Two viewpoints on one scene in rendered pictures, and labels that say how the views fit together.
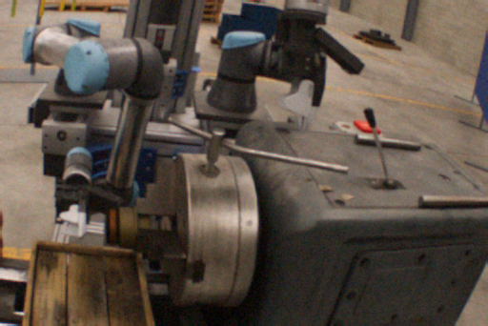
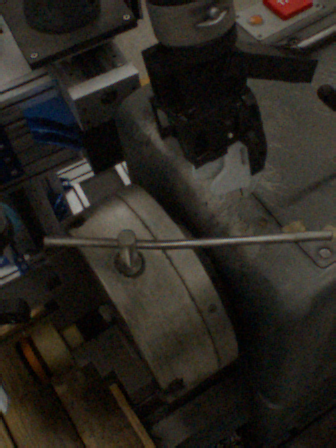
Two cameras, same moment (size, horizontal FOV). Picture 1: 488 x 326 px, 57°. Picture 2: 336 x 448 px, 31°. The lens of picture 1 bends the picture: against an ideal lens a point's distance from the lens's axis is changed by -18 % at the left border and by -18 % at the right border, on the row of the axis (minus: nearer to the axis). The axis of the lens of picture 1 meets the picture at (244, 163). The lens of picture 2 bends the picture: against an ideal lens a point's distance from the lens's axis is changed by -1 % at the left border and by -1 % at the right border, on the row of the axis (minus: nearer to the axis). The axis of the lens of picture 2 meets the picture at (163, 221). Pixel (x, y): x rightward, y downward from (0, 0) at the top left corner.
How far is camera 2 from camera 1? 0.56 m
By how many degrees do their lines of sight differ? 34
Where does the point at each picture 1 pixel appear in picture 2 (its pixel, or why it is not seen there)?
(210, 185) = (143, 289)
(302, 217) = (286, 303)
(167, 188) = (78, 279)
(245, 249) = (220, 336)
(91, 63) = not seen: outside the picture
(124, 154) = not seen: outside the picture
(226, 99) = (57, 18)
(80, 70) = not seen: outside the picture
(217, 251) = (190, 359)
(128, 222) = (56, 356)
